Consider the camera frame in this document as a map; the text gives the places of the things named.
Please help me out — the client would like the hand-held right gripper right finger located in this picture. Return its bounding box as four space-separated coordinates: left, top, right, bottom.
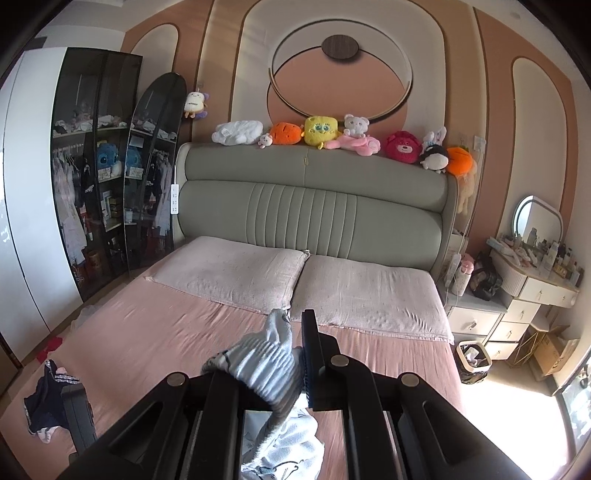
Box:
301 308 535 480

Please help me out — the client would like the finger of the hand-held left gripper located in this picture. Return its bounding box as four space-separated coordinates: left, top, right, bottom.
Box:
60 382 99 455

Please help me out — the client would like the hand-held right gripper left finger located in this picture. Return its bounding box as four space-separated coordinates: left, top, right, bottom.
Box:
60 368 246 480

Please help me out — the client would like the navy clothing with white stripes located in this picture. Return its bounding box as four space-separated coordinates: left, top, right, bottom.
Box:
23 359 93 445

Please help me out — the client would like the grey striped white garment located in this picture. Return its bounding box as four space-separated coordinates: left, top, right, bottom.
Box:
201 308 308 462

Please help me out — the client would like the red cloth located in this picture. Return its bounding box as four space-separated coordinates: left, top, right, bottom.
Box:
36 337 64 364

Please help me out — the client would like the pink bed sheet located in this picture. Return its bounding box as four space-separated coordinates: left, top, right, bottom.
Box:
23 277 462 480

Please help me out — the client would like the pink pillow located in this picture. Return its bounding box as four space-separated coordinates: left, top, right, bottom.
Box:
142 236 311 312
291 255 456 345

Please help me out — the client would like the trash bin with black liner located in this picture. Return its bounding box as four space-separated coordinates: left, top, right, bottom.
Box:
455 340 489 385

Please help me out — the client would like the white nightstand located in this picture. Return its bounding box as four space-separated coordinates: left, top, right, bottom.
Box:
444 290 508 348

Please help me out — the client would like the pink bottle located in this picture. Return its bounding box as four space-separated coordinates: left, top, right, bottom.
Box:
457 258 476 294

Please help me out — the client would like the black bag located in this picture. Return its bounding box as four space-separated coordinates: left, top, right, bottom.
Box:
469 251 504 302

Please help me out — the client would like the white wardrobe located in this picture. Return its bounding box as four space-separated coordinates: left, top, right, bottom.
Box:
0 48 95 363

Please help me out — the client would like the white dressing table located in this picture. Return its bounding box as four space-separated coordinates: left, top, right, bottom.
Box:
488 249 581 361

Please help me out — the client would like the pink plush toy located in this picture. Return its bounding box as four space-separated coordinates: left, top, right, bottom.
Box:
323 133 382 158

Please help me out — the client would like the oval standing mirror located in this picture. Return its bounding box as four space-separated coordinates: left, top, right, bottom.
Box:
123 72 188 278

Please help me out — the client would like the beige long plush toy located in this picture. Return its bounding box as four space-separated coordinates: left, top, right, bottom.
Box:
456 173 478 215

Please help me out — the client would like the orange carrot plush toy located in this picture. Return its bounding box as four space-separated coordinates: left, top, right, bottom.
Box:
445 146 477 178
270 121 305 147

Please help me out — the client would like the cardboard box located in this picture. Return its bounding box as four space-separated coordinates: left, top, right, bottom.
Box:
532 325 581 377

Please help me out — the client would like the yellow square plush toy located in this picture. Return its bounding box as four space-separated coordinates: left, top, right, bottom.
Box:
302 115 342 151

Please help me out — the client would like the magenta bear plush toy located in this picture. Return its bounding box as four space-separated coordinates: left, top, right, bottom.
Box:
385 130 424 166

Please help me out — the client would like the black and white plush toy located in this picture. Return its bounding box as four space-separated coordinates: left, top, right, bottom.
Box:
418 144 450 174

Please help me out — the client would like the white fluffy plush toy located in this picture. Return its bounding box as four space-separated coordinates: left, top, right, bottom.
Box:
211 120 265 147

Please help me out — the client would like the white teddy bear plush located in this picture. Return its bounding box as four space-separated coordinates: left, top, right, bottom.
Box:
342 113 374 138

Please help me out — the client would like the blue plush toy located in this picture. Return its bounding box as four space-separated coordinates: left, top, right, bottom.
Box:
96 142 123 178

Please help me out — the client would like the row of cosmetic bottles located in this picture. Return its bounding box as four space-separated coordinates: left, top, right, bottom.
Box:
492 228 583 288

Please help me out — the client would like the dark glass door cabinet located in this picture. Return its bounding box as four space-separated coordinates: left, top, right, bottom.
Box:
48 46 144 303

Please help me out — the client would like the arched vanity mirror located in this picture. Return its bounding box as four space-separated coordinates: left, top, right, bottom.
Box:
513 195 565 247

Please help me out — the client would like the white and purple plush toy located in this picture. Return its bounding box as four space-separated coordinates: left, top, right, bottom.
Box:
183 89 211 121

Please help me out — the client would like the gold wire stool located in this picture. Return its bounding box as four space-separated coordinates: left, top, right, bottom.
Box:
505 322 556 370

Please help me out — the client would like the round wooden wall plaque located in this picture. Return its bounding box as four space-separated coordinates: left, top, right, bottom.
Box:
322 34 360 61

